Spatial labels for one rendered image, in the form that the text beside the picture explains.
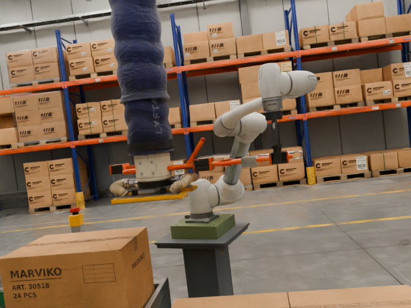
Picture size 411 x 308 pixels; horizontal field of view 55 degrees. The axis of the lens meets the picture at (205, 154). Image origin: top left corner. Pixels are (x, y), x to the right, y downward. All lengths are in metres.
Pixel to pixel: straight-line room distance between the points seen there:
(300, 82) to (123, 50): 0.80
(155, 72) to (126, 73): 0.13
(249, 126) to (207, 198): 0.62
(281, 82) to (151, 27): 0.63
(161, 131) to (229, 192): 0.96
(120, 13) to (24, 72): 8.49
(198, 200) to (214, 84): 7.97
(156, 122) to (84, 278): 0.78
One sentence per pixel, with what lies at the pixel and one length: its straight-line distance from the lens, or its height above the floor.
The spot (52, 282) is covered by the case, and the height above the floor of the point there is 0.82.
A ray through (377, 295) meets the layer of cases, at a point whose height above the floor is 0.54.
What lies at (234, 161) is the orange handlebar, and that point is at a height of 1.27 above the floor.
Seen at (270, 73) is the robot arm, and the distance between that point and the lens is 1.75.
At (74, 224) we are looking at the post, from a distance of 2.62.
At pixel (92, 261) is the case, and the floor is 0.90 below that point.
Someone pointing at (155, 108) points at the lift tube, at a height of 1.55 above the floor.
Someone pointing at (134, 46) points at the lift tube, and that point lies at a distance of 1.84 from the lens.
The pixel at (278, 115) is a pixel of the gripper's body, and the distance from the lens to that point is 1.75.
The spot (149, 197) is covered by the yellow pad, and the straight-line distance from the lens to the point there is 1.78.
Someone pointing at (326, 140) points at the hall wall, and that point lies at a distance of 10.59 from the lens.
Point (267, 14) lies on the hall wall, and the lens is 10.77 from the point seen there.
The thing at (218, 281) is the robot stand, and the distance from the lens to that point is 2.65.
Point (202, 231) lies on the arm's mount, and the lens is 2.52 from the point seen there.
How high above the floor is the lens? 1.41
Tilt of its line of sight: 3 degrees down
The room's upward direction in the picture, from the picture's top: 7 degrees counter-clockwise
